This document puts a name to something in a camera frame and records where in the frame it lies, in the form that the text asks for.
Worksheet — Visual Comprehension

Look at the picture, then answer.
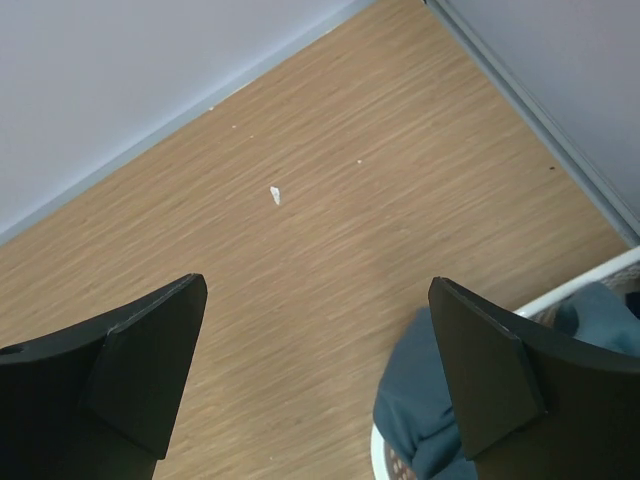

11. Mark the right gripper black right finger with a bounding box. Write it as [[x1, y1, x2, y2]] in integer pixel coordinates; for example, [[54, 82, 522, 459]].
[[429, 277, 639, 479]]

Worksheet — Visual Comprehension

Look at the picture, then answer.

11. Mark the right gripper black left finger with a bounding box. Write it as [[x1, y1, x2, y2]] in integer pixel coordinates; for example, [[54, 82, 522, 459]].
[[1, 274, 207, 479]]

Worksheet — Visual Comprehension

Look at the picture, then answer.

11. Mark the teal blue t-shirt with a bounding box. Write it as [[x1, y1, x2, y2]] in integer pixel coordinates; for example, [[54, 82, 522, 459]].
[[372, 282, 640, 480]]

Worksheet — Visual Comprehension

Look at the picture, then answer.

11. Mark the white laundry basket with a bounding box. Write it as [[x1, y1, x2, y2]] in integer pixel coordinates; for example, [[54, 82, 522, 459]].
[[369, 247, 640, 480]]

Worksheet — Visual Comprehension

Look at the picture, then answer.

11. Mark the white paper scrap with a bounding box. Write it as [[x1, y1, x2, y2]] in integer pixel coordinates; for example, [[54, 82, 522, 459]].
[[269, 186, 281, 205]]

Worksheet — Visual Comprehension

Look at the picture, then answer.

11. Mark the aluminium right frame rail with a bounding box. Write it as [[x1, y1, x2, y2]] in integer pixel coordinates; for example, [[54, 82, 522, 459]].
[[427, 1, 639, 246]]

